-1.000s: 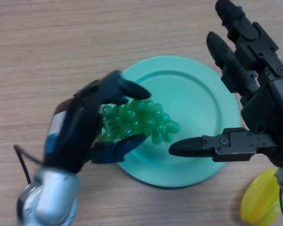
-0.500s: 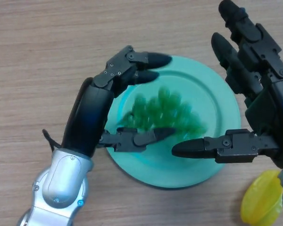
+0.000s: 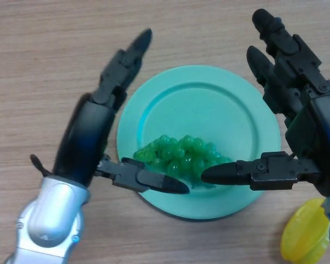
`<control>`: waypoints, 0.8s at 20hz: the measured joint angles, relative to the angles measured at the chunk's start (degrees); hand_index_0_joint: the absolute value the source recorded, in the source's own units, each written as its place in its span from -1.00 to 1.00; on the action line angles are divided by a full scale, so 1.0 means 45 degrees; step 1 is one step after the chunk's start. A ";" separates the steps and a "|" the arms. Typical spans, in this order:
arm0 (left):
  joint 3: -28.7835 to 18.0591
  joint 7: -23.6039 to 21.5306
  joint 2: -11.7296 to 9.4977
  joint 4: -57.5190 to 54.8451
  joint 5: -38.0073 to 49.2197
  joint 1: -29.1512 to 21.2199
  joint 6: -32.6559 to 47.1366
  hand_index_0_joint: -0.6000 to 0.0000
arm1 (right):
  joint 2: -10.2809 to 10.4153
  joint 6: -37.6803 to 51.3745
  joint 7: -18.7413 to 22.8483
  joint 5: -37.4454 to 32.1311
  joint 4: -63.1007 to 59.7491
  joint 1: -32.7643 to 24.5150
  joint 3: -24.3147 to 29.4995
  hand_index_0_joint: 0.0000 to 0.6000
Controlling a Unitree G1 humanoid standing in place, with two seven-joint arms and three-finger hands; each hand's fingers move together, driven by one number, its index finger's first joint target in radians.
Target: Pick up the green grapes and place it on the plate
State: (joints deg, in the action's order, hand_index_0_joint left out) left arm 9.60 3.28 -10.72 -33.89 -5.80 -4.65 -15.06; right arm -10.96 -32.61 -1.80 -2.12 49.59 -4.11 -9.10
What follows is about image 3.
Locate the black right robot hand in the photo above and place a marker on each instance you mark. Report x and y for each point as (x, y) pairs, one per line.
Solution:
(324, 132)

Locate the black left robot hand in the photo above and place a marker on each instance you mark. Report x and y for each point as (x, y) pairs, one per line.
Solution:
(82, 137)

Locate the green grape bunch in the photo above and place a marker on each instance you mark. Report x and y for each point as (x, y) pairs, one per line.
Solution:
(181, 156)

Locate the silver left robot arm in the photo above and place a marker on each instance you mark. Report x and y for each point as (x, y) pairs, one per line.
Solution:
(49, 214)

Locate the teal round plate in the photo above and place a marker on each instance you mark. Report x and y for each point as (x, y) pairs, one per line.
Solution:
(203, 110)

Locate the yellow starfruit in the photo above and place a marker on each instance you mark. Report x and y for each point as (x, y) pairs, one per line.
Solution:
(299, 236)

